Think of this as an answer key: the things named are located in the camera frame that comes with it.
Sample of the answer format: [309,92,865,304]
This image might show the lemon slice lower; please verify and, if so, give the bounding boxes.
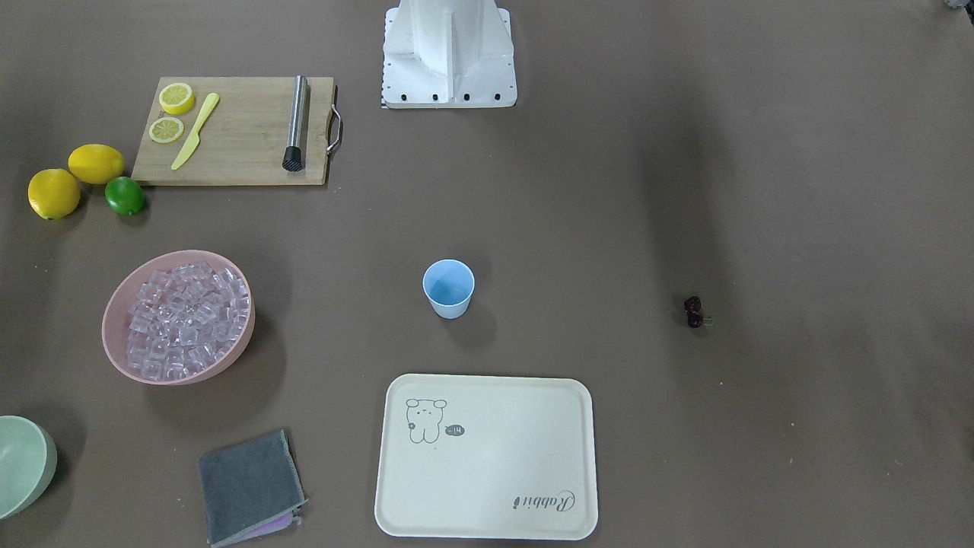
[148,116,185,145]

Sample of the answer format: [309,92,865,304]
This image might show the grey folded cloth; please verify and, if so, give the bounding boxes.
[198,428,307,547]

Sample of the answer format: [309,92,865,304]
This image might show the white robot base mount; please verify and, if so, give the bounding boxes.
[380,1,518,109]

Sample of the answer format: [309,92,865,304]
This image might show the light blue cup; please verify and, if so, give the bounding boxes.
[423,259,476,320]

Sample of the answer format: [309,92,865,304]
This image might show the lemon slice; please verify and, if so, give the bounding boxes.
[148,116,185,145]
[158,82,196,116]

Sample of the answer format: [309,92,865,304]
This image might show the yellow lemon outer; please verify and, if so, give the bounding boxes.
[27,169,82,221]

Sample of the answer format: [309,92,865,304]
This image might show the lemon slice upper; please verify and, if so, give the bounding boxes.
[158,82,196,116]

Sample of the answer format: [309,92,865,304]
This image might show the dark red cherries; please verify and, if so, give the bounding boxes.
[684,295,714,329]

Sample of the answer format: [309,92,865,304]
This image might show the pile of ice cubes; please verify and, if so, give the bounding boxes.
[122,260,255,385]

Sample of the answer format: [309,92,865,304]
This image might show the pink bowl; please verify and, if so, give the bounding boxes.
[101,250,256,386]

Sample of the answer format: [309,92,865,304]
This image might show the mint green bowl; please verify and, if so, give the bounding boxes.
[1,416,58,519]

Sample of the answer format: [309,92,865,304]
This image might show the steel muddler black tip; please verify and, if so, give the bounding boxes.
[282,75,310,173]

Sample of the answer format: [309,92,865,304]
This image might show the yellow plastic knife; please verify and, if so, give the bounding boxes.
[170,93,221,170]

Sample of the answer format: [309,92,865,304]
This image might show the yellow lemon near board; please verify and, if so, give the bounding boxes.
[68,143,126,185]

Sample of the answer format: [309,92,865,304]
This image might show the green lime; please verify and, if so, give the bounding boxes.
[104,176,145,215]

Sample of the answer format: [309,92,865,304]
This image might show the cream rabbit tray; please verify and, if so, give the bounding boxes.
[374,374,599,541]

